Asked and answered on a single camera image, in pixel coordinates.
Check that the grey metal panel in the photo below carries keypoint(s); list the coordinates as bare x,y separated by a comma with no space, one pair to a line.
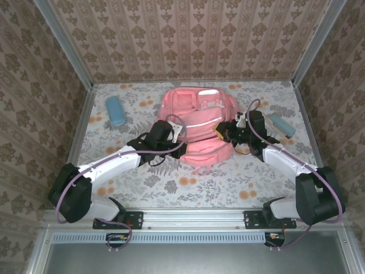
199,259

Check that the blue glasses case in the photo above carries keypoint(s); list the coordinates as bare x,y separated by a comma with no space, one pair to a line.
114,111

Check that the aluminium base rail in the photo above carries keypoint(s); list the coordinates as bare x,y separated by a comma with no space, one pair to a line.
194,218

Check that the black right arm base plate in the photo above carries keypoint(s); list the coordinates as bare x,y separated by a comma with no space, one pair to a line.
252,219

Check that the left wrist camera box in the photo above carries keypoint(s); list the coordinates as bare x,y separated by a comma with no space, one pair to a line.
164,129

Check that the pink school backpack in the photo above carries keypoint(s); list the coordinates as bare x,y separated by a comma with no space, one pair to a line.
199,128

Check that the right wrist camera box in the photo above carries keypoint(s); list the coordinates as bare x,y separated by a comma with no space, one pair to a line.
255,121

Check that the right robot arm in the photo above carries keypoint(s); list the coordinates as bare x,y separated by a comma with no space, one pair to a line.
319,197

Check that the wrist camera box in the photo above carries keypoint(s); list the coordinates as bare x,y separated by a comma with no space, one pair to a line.
255,121
164,129

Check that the floral table cloth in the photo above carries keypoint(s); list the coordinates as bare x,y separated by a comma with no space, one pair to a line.
199,194

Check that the aluminium side rail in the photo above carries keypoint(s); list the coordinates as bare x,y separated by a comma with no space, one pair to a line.
82,128
309,134

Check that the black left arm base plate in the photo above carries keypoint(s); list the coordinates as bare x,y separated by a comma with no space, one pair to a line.
134,219

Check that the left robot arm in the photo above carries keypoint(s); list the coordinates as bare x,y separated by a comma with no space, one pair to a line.
71,197

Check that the aluminium frame post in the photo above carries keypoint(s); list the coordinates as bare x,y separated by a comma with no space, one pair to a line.
64,45
319,42

